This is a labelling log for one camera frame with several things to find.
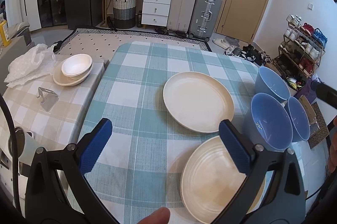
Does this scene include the ribbed cream plate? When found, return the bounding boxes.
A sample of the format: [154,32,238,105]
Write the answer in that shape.
[180,135,266,224]

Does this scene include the large blue bowl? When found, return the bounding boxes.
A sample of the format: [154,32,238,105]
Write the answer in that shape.
[242,93,293,152]

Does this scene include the smooth cream plate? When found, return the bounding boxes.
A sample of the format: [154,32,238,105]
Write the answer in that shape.
[163,72,235,134]

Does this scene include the person's right hand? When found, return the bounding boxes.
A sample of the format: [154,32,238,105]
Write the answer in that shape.
[327,116,337,174]

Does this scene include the person's left hand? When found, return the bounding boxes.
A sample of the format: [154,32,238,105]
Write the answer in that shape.
[138,207,170,224]

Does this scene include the shoe rack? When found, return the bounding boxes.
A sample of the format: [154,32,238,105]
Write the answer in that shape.
[273,14,327,91]

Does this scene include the beige checked tablecloth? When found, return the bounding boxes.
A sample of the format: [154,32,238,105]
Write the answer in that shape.
[3,60,105,151]

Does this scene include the metal phone stand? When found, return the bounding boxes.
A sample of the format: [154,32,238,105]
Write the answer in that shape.
[37,87,59,112]

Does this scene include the cream shallow bowl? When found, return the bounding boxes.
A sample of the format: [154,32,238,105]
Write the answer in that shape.
[53,61,92,86]

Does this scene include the beige slippers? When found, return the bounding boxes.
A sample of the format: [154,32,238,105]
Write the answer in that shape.
[213,38,231,50]

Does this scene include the small white bowl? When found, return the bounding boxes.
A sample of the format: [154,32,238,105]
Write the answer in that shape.
[61,54,92,77]

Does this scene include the white plastic bag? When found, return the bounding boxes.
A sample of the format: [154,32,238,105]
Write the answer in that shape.
[4,43,56,88]

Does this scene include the silver aluminium suitcase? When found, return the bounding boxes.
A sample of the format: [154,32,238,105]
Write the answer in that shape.
[188,0,223,42]

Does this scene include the yellow bottle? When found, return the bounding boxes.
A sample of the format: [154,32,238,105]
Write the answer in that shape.
[0,20,11,47]

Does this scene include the beige suitcase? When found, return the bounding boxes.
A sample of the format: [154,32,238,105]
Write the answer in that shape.
[167,0,195,34]

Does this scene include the woven laundry basket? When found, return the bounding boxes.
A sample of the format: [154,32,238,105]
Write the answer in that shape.
[112,0,136,29]

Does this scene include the white drawer cabinet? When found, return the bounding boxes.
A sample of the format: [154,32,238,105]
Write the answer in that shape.
[142,0,171,27]

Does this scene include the black cable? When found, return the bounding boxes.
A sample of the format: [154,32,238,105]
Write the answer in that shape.
[0,93,22,214]

